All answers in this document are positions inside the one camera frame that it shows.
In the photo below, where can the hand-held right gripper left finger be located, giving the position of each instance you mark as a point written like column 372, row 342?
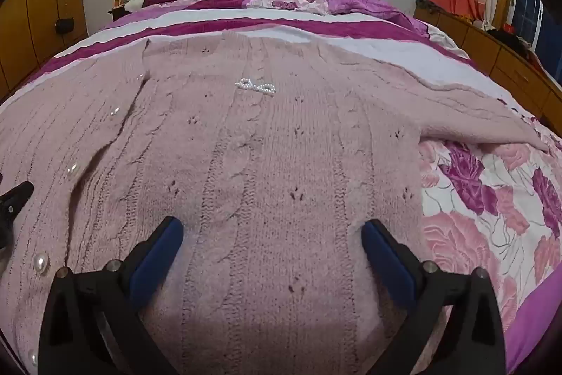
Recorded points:
column 163, row 241

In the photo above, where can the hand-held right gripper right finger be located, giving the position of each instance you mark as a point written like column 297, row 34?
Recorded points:
column 381, row 243

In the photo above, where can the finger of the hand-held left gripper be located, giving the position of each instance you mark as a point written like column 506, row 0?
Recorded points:
column 15, row 199

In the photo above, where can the pink knit sweater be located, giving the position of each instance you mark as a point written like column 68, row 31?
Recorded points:
column 272, row 164

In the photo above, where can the dark clothes pile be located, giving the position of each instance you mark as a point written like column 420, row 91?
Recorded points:
column 509, row 39

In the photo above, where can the floral striped blanket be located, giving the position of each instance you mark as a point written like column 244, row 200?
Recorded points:
column 483, row 190

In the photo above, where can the small black bag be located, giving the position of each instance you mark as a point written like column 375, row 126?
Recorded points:
column 65, row 26

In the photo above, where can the wooden wardrobe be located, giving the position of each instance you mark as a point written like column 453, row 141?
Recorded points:
column 39, row 6

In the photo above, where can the dark wooden nightstand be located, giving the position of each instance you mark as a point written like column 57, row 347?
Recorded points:
column 117, row 11

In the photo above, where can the wooden dresser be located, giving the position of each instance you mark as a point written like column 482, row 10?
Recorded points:
column 505, row 63

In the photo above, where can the window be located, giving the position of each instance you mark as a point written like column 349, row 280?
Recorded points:
column 527, row 10

